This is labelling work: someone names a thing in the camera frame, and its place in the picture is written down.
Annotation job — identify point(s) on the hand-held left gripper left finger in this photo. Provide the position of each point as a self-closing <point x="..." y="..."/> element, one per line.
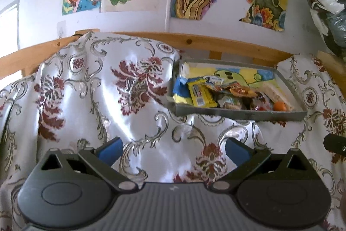
<point x="110" y="151"/>

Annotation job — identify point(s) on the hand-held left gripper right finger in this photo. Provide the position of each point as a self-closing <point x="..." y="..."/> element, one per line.
<point x="238" y="151"/>

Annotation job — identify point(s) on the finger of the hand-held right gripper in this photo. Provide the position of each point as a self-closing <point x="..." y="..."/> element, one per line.
<point x="333" y="143"/>

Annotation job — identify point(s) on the grey shallow tray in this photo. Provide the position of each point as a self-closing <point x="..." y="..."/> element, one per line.
<point x="229" y="114"/>

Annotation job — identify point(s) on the orange-brown fried snack packet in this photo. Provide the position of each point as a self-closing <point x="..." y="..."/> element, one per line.
<point x="238" y="90"/>

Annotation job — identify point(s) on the orange fruit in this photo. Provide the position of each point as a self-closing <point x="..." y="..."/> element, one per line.
<point x="280" y="106"/>

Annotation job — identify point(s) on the yellow snack packet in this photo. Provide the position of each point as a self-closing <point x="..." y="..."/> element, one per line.
<point x="200" y="93"/>

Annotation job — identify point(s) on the sandwich packet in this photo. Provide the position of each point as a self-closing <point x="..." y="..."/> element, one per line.
<point x="281" y="93"/>

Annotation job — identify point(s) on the blue-edged cookie packet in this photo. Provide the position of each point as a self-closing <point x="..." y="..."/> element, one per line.
<point x="213" y="80"/>

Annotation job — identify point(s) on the floral printed blanket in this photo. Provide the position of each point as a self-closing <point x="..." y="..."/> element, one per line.
<point x="81" y="84"/>

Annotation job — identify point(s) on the plastic bag of clothes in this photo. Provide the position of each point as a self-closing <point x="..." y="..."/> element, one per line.
<point x="329" y="17"/>

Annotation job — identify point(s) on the wooden bed frame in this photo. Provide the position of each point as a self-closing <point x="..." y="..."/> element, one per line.
<point x="189" y="40"/>

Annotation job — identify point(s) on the white wall socket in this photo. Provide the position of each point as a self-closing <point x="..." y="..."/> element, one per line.
<point x="61" y="29"/>

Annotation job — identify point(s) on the white window frame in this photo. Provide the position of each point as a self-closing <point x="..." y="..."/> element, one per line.
<point x="9" y="25"/>

